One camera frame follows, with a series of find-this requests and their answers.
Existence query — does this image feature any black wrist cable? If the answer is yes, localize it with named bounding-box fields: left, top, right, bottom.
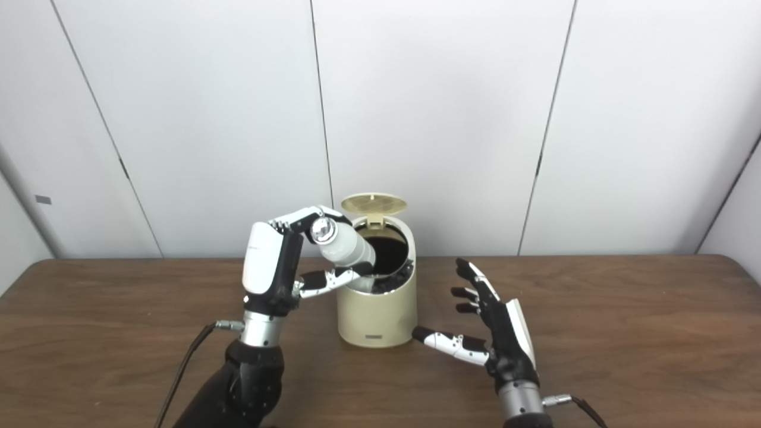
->
left=542, top=394, right=608, bottom=428
left=153, top=320, right=246, bottom=428

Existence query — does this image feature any small white plastic bottle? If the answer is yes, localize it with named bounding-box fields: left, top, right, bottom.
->
left=310, top=218, right=378, bottom=276

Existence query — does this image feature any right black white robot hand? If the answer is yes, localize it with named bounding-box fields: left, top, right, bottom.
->
left=412, top=257, right=540, bottom=390

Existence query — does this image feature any black bin liner bag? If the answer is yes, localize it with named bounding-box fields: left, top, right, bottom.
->
left=357, top=226, right=416, bottom=295

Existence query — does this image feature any cream-colored lidded bin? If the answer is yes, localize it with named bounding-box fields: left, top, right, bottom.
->
left=337, top=193, right=418, bottom=348

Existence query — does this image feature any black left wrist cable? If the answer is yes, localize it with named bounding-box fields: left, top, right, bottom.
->
left=153, top=320, right=246, bottom=428

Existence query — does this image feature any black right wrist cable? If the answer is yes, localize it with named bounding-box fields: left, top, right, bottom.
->
left=542, top=394, right=608, bottom=428

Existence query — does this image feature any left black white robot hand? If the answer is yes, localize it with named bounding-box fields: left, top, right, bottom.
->
left=242, top=205, right=375, bottom=316

